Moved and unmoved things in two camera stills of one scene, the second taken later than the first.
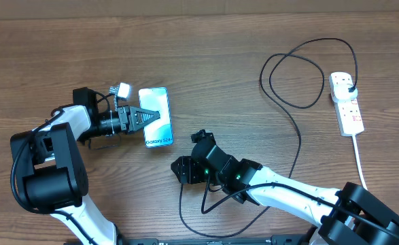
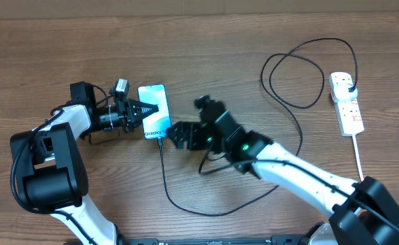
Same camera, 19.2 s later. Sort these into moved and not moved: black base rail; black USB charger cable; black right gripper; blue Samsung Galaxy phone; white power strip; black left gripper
Moved: blue Samsung Galaxy phone; black left gripper; black right gripper; black USB charger cable
Not moved: white power strip; black base rail
